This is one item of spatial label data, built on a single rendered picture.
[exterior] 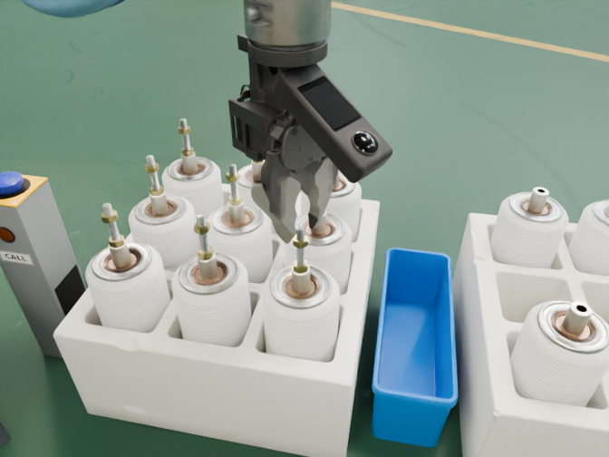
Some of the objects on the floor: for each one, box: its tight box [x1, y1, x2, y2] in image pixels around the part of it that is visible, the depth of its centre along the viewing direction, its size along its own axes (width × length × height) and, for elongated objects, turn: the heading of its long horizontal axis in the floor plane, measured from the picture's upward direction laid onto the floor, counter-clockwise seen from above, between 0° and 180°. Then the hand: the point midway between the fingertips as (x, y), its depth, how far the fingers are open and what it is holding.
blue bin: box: [372, 248, 459, 447], centre depth 80 cm, size 30×11×12 cm, turn 169°
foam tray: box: [452, 213, 609, 457], centre depth 74 cm, size 39×39×18 cm
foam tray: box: [53, 184, 380, 457], centre depth 83 cm, size 39×39×18 cm
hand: (304, 228), depth 56 cm, fingers open, 3 cm apart
